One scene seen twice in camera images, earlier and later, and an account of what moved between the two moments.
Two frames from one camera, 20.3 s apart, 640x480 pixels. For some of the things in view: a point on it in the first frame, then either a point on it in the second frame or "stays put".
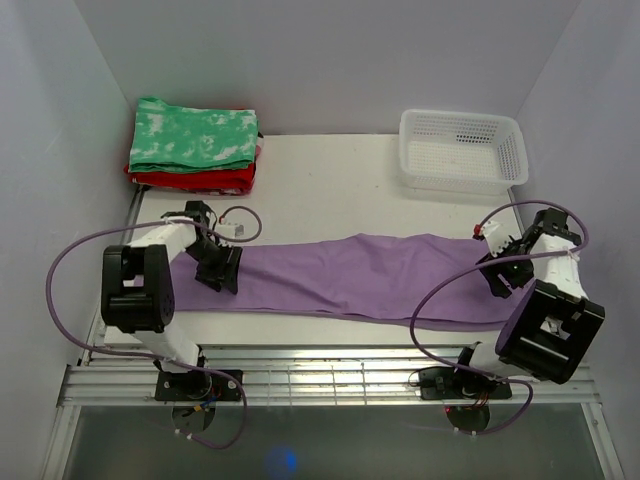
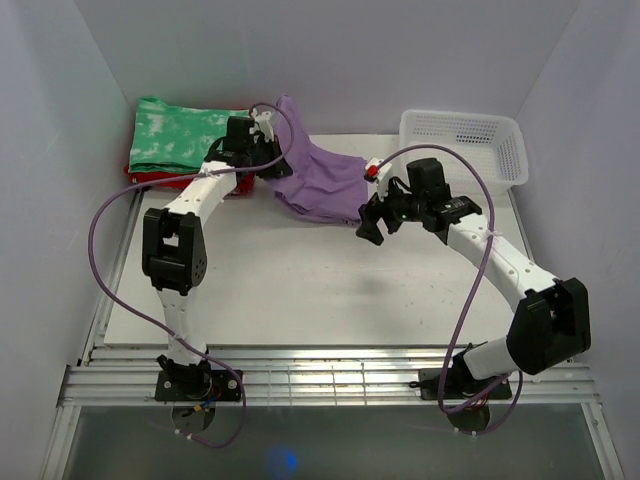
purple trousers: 415,280 to 326,186
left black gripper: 229,272 to 279,170
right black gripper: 513,280 to 370,213
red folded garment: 234,180 stays put
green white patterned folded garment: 167,138 stays put
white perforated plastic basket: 454,152 stays put
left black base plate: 195,386 stays put
